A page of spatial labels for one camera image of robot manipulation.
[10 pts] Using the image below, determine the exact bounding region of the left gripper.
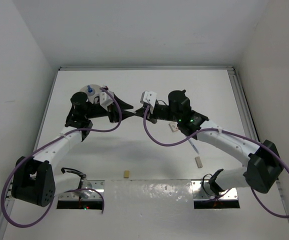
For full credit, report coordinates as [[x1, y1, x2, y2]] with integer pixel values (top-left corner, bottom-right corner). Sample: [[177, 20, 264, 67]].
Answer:
[[84, 93, 134, 123]]

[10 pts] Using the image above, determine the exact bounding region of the beige eraser block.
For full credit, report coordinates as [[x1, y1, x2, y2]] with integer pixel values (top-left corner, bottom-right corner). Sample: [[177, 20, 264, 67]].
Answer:
[[194, 156, 203, 169]]

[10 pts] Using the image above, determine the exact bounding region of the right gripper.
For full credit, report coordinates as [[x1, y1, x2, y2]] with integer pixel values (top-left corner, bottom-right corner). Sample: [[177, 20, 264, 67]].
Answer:
[[134, 102, 180, 124]]

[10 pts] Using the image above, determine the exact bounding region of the purple cable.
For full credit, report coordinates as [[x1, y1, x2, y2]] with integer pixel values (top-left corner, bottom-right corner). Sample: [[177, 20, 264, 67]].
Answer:
[[143, 104, 289, 219], [0, 86, 123, 228]]

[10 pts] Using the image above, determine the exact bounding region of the staples box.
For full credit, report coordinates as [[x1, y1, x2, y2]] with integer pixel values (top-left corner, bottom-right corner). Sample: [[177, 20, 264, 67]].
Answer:
[[168, 122, 179, 133]]

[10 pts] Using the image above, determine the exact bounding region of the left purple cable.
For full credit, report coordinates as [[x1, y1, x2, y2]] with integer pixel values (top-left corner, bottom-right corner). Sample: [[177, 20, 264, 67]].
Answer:
[[0, 86, 123, 228]]

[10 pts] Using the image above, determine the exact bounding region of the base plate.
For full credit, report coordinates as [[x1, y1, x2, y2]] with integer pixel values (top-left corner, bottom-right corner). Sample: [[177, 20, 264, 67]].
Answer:
[[58, 180, 105, 202], [191, 179, 239, 202]]

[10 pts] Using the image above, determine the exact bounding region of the left base plate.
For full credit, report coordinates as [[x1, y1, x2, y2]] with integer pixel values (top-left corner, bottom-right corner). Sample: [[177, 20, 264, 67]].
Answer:
[[58, 180, 105, 202]]

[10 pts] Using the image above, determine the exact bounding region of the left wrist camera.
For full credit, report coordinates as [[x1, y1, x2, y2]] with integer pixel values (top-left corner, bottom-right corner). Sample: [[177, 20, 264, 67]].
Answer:
[[99, 92, 114, 112]]

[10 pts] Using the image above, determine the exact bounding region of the blue ballpoint pen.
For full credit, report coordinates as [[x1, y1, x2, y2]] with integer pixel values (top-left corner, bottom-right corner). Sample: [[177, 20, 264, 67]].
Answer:
[[188, 139, 200, 155]]

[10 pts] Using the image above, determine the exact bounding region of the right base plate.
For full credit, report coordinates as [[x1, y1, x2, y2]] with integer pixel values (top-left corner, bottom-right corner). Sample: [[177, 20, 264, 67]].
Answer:
[[191, 179, 239, 202]]

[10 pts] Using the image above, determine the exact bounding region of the small yellow eraser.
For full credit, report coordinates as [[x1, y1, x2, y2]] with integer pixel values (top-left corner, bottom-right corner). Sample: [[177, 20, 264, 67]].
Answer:
[[123, 170, 130, 179]]

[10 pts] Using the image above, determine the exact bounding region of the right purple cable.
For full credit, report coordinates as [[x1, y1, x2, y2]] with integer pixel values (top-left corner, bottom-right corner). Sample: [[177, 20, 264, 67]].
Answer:
[[143, 104, 289, 219]]

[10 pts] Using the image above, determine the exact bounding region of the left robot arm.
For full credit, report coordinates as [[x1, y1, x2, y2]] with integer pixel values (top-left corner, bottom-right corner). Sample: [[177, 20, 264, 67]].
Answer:
[[11, 88, 134, 207]]

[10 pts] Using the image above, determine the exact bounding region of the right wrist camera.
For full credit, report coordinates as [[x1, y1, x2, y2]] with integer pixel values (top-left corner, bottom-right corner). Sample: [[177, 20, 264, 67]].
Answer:
[[140, 90, 157, 110]]

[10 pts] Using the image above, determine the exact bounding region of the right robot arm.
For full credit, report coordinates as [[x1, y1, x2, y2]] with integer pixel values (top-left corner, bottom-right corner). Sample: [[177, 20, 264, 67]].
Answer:
[[135, 90, 284, 196]]

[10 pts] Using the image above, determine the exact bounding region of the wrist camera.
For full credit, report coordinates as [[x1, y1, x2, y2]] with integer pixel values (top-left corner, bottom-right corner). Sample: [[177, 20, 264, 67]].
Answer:
[[99, 92, 114, 112], [140, 90, 157, 110]]

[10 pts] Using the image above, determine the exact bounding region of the white round divided container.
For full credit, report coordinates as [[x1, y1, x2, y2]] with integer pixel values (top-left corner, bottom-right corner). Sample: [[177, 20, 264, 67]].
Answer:
[[80, 84, 103, 104]]

